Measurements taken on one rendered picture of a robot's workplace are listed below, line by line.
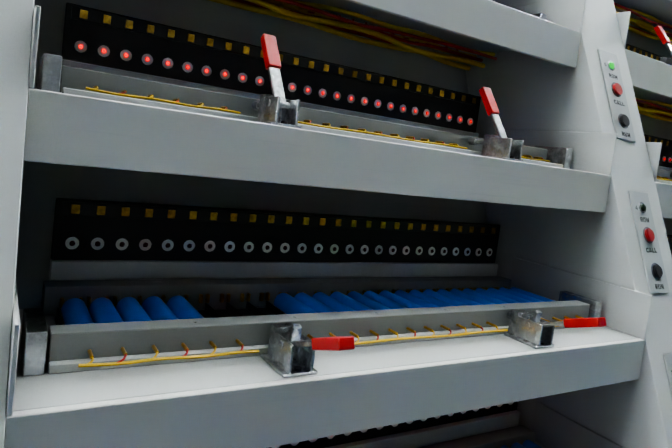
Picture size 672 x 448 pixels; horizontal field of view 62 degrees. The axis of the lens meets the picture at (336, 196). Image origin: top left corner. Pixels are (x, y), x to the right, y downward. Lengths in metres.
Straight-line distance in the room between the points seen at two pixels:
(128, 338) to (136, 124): 0.14
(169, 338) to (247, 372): 0.06
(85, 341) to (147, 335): 0.04
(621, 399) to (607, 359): 0.09
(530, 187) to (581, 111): 0.18
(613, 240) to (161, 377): 0.53
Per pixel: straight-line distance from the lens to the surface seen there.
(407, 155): 0.50
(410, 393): 0.47
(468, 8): 0.65
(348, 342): 0.36
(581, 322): 0.55
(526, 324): 0.58
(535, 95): 0.82
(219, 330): 0.43
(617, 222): 0.73
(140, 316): 0.45
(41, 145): 0.39
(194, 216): 0.55
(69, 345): 0.41
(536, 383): 0.58
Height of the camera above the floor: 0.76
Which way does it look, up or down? 14 degrees up
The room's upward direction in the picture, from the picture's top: 4 degrees counter-clockwise
